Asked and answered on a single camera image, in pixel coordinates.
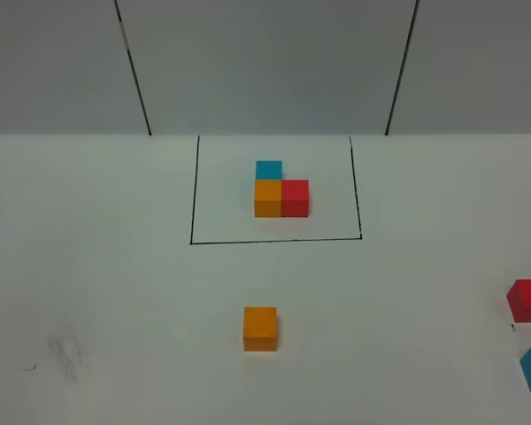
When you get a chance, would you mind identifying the orange template cube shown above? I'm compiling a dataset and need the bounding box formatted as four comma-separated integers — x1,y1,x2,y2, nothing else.
254,180,282,218

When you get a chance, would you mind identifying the red template cube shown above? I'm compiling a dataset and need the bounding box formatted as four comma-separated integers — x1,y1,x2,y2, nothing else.
281,180,310,218

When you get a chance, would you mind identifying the blue template cube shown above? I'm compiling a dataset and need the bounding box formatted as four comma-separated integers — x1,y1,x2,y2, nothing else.
255,160,283,180

